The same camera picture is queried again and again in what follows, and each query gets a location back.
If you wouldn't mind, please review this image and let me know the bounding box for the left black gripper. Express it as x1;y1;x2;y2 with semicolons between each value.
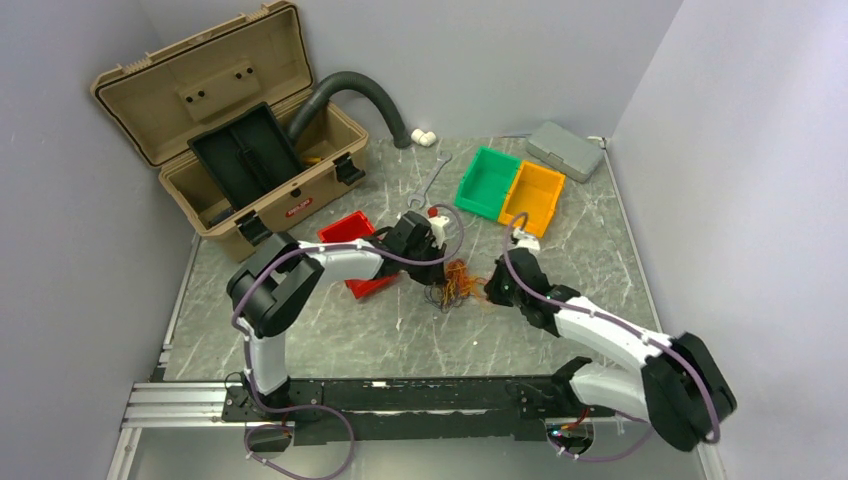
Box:
402;237;446;287

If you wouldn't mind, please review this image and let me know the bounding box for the coloured wire bundle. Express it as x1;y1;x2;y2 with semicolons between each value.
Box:
423;259;495;313

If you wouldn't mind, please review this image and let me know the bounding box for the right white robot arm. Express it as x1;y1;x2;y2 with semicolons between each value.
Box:
484;248;737;452

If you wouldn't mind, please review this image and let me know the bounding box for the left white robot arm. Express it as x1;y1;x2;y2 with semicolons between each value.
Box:
226;211;451;420

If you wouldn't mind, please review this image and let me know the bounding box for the red plastic bin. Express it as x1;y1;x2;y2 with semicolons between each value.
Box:
317;210;398;300

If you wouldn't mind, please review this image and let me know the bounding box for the silver open-end wrench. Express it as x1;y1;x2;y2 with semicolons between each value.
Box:
407;150;453;209

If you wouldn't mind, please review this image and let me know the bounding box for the green plastic bin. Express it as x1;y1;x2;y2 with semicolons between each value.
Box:
454;146;522;221

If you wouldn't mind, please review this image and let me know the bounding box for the white pipe fitting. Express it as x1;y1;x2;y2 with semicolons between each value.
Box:
410;129;437;147

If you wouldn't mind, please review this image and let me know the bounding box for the orange plastic bin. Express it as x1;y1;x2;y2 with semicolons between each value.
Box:
497;161;566;237

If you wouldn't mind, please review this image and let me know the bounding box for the grey plastic case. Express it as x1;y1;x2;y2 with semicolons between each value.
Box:
526;121;604;183

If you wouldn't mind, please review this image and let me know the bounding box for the black toolbox tray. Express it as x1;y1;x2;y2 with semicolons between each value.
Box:
188;102;306;210

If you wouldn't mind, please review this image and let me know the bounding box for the tan plastic toolbox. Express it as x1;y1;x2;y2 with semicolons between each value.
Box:
91;1;368;261

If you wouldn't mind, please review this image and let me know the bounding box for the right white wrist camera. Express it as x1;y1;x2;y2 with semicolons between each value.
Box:
510;228;541;254

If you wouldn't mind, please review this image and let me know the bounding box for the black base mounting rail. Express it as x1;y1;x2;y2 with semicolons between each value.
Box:
220;376;594;446

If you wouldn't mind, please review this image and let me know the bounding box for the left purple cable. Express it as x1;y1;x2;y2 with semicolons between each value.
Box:
230;202;466;480

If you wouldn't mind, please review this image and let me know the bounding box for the purple cable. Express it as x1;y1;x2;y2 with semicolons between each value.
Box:
230;202;466;480
500;211;722;465

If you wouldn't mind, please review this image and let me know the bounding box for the black corrugated hose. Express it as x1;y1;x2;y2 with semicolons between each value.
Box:
286;70;413;150

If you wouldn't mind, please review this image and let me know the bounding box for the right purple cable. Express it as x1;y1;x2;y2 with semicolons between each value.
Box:
500;211;722;465

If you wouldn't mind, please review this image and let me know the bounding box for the aluminium extrusion frame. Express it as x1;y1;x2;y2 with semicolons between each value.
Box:
106;380;226;479

